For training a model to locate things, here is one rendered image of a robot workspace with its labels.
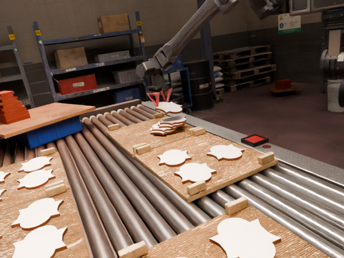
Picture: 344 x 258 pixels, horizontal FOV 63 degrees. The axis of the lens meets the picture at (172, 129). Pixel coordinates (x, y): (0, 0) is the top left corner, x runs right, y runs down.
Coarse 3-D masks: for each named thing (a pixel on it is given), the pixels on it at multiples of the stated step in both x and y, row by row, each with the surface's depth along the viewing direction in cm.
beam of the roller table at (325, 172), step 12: (192, 120) 152; (204, 120) 150; (216, 132) 130; (228, 132) 127; (240, 144) 113; (264, 144) 109; (276, 156) 98; (288, 156) 97; (300, 156) 95; (300, 168) 88; (312, 168) 87; (324, 168) 86; (336, 168) 85; (324, 180) 81; (336, 180) 79
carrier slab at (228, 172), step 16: (176, 144) 116; (192, 144) 113; (208, 144) 111; (224, 144) 109; (144, 160) 105; (160, 160) 103; (192, 160) 99; (208, 160) 97; (224, 160) 96; (240, 160) 94; (256, 160) 92; (160, 176) 91; (176, 176) 90; (224, 176) 85; (240, 176) 84; (176, 192) 82; (208, 192) 80
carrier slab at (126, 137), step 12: (156, 120) 155; (108, 132) 146; (120, 132) 143; (132, 132) 140; (144, 132) 138; (180, 132) 130; (120, 144) 126; (132, 144) 123; (156, 144) 119; (132, 156) 113
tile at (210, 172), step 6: (180, 168) 92; (186, 168) 91; (192, 168) 91; (198, 168) 90; (204, 168) 90; (174, 174) 90; (180, 174) 88; (186, 174) 88; (192, 174) 87; (198, 174) 87; (204, 174) 86; (210, 174) 86; (186, 180) 84; (192, 180) 83; (198, 180) 83; (204, 180) 83
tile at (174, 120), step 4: (172, 116) 139; (176, 116) 138; (180, 116) 136; (184, 116) 136; (160, 120) 135; (164, 120) 134; (168, 120) 133; (172, 120) 132; (176, 120) 131; (180, 120) 130; (184, 120) 129; (160, 124) 132; (168, 124) 130; (172, 124) 128
